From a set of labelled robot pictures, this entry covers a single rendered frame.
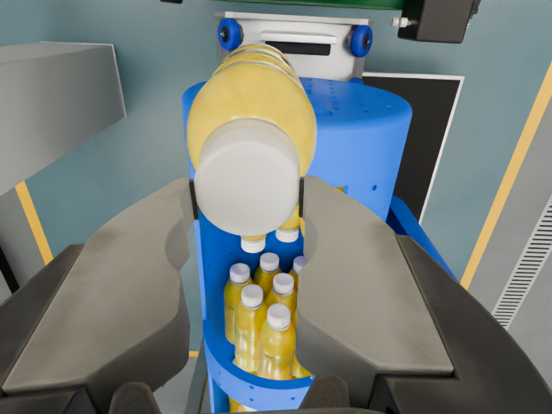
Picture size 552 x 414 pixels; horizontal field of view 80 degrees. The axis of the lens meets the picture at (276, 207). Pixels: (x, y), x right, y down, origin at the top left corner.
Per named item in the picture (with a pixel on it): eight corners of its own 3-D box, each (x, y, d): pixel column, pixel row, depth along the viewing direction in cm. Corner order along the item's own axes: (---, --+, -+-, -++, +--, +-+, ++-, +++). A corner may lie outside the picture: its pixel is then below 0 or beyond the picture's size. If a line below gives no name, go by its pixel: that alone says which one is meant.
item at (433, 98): (301, 314, 216) (303, 333, 203) (328, 66, 142) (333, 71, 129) (381, 316, 217) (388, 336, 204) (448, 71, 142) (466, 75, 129)
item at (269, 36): (263, 46, 55) (259, 52, 44) (264, 29, 53) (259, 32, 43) (324, 48, 55) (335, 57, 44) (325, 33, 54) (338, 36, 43)
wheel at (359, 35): (347, 57, 51) (359, 58, 50) (351, 24, 49) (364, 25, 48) (360, 56, 54) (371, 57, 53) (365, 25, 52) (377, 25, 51)
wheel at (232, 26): (231, 52, 50) (241, 52, 51) (230, 17, 47) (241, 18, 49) (216, 49, 53) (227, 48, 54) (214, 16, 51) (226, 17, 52)
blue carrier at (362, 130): (229, 384, 99) (199, 505, 74) (217, 70, 56) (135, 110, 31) (324, 397, 97) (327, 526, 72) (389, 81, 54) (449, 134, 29)
